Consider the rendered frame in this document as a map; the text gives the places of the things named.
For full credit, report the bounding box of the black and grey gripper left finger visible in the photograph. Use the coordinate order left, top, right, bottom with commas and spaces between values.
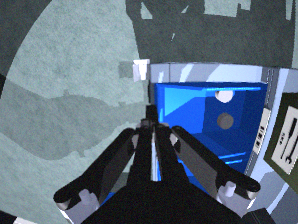
53, 105, 153, 224

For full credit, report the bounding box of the grey disc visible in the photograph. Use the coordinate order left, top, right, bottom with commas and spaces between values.
217, 113, 234, 129

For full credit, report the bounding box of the blue bin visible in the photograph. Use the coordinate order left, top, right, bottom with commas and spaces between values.
157, 153, 251, 194
154, 82, 268, 158
101, 192, 115, 205

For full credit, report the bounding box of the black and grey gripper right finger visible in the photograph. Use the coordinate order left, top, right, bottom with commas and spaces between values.
151, 105, 261, 224

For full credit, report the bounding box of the grey low shelf rack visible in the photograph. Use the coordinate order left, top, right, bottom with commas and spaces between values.
132, 59, 298, 224

